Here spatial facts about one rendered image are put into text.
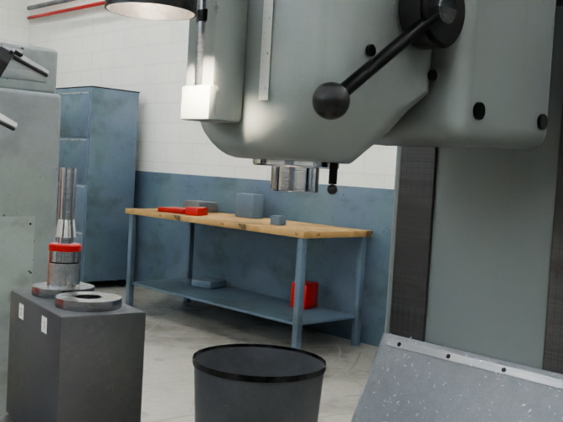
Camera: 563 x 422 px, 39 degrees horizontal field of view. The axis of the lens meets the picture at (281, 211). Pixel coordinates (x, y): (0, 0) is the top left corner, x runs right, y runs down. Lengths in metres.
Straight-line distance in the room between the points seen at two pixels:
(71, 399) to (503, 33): 0.69
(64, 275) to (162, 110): 7.00
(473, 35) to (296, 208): 5.86
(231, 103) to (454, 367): 0.56
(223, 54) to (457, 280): 0.55
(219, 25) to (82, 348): 0.53
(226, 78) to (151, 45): 7.74
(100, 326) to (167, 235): 6.93
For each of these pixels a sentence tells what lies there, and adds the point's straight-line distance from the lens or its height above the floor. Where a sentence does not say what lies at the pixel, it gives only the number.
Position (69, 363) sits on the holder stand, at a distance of 1.08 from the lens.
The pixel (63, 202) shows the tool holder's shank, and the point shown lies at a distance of 1.20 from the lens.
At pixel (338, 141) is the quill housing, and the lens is 0.72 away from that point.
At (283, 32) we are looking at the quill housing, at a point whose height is 1.42.
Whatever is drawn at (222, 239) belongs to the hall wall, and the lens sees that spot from 7.34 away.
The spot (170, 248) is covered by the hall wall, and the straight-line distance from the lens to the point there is 7.97.
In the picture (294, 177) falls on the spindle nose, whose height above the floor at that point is 1.29.
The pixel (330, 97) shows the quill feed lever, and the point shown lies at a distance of 0.62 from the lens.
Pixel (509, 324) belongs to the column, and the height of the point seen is 1.12.
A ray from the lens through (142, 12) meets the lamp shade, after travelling 0.69.
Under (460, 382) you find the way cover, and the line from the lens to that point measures 1.10.
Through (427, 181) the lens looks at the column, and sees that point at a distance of 1.13.
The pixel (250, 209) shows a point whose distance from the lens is 6.57.
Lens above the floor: 1.30
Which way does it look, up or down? 3 degrees down
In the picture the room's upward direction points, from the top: 3 degrees clockwise
